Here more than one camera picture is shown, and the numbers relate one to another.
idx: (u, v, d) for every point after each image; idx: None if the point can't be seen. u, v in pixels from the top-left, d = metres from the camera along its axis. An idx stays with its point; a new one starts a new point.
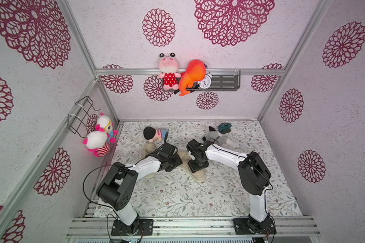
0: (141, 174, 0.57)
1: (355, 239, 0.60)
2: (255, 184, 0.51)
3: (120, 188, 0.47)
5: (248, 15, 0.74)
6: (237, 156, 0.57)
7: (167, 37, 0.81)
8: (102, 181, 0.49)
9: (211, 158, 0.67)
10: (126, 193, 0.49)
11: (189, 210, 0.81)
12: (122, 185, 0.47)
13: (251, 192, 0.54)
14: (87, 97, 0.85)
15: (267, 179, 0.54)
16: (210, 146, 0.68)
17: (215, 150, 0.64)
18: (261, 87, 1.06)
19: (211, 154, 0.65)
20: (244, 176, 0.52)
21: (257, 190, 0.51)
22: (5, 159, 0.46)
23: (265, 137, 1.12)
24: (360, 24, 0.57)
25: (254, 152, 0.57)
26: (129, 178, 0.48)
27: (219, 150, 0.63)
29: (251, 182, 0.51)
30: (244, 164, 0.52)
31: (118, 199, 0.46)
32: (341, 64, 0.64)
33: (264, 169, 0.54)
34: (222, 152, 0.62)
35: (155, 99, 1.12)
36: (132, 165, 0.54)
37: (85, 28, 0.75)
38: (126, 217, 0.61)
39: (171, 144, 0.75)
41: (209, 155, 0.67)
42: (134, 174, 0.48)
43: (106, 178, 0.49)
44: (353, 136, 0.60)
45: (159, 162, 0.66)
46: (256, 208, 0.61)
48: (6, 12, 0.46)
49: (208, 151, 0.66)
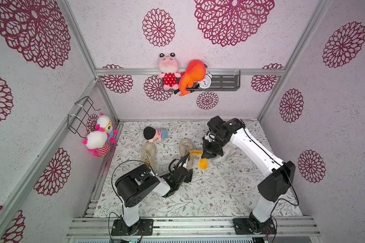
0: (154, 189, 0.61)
1: (355, 239, 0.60)
2: (275, 194, 0.47)
3: (142, 187, 0.50)
5: (248, 15, 0.74)
6: (271, 160, 0.48)
7: (167, 37, 0.81)
8: (128, 173, 0.53)
9: (234, 143, 0.57)
10: (141, 195, 0.50)
11: (189, 210, 0.81)
12: (146, 185, 0.51)
13: (264, 195, 0.52)
14: (87, 98, 0.84)
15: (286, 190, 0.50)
16: (240, 131, 0.55)
17: (246, 139, 0.53)
18: (261, 87, 1.06)
19: (239, 140, 0.54)
20: (269, 184, 0.47)
21: (274, 197, 0.48)
22: (5, 159, 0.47)
23: (265, 137, 1.12)
24: (360, 24, 0.57)
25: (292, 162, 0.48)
26: (152, 182, 0.51)
27: (251, 142, 0.52)
29: (271, 191, 0.48)
30: (277, 173, 0.46)
31: (134, 196, 0.47)
32: (341, 64, 0.64)
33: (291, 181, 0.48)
34: (253, 146, 0.52)
35: (155, 99, 1.12)
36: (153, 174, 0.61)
37: (85, 28, 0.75)
38: (129, 217, 0.62)
39: (181, 173, 0.72)
41: (234, 140, 0.56)
42: (156, 180, 0.52)
43: (131, 172, 0.53)
44: (353, 136, 0.60)
45: (169, 188, 0.69)
46: (263, 211, 0.60)
48: (6, 12, 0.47)
49: (238, 137, 0.54)
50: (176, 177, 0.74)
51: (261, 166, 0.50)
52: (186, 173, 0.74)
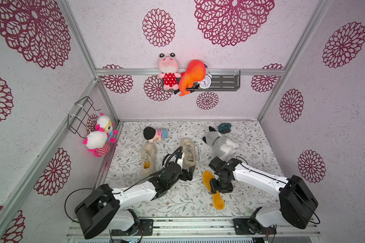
0: (131, 202, 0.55)
1: (355, 239, 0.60)
2: (302, 217, 0.43)
3: (96, 217, 0.43)
5: (248, 15, 0.74)
6: (275, 181, 0.49)
7: (167, 37, 0.81)
8: (82, 201, 0.46)
9: (239, 179, 0.59)
10: (100, 224, 0.44)
11: (189, 210, 0.81)
12: (100, 214, 0.43)
13: (296, 225, 0.45)
14: (87, 98, 0.84)
15: (313, 210, 0.45)
16: (237, 165, 0.61)
17: (245, 171, 0.57)
18: (261, 87, 1.06)
19: (240, 175, 0.58)
20: (287, 207, 0.44)
21: (302, 221, 0.42)
22: (5, 159, 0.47)
23: (265, 137, 1.12)
24: (360, 24, 0.57)
25: (297, 176, 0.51)
26: (107, 209, 0.43)
27: (251, 172, 0.55)
29: (294, 213, 0.43)
30: (287, 192, 0.44)
31: (89, 229, 0.42)
32: (341, 64, 0.64)
33: (309, 197, 0.45)
34: (254, 174, 0.54)
35: (155, 99, 1.12)
36: (119, 192, 0.49)
37: (85, 28, 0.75)
38: (121, 226, 0.61)
39: (172, 171, 0.63)
41: (237, 176, 0.59)
42: (114, 206, 0.43)
43: (86, 199, 0.46)
44: (353, 136, 0.60)
45: (153, 193, 0.59)
46: (268, 218, 0.59)
48: (6, 12, 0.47)
49: (237, 172, 0.58)
50: (166, 175, 0.65)
51: (271, 191, 0.49)
52: (178, 170, 0.64)
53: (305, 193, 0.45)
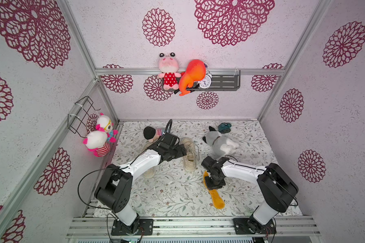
0: (140, 172, 0.55)
1: (355, 239, 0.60)
2: (280, 200, 0.46)
3: (116, 193, 0.46)
5: (248, 15, 0.74)
6: (255, 170, 0.53)
7: (167, 37, 0.81)
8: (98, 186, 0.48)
9: (229, 175, 0.63)
10: (123, 196, 0.47)
11: (189, 210, 0.81)
12: (118, 190, 0.46)
13: (278, 209, 0.48)
14: (87, 98, 0.84)
15: (293, 195, 0.47)
16: (225, 162, 0.66)
17: (230, 165, 0.62)
18: (261, 87, 1.06)
19: (227, 170, 0.62)
20: (266, 192, 0.47)
21: (282, 204, 0.45)
22: (5, 159, 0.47)
23: (265, 137, 1.12)
24: (360, 24, 0.57)
25: (274, 164, 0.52)
26: (122, 183, 0.46)
27: (236, 165, 0.60)
29: (273, 197, 0.46)
30: (264, 177, 0.48)
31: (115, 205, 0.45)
32: (341, 64, 0.64)
33: (289, 182, 0.49)
34: (238, 167, 0.59)
35: (155, 99, 1.12)
36: (128, 166, 0.51)
37: (85, 28, 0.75)
38: (125, 218, 0.61)
39: (173, 135, 0.72)
41: (226, 173, 0.64)
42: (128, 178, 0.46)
43: (101, 183, 0.48)
44: (353, 136, 0.60)
45: (157, 156, 0.62)
46: (264, 214, 0.59)
48: (6, 12, 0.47)
49: (224, 168, 0.63)
50: (168, 138, 0.71)
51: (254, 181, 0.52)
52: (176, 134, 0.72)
53: (283, 178, 0.49)
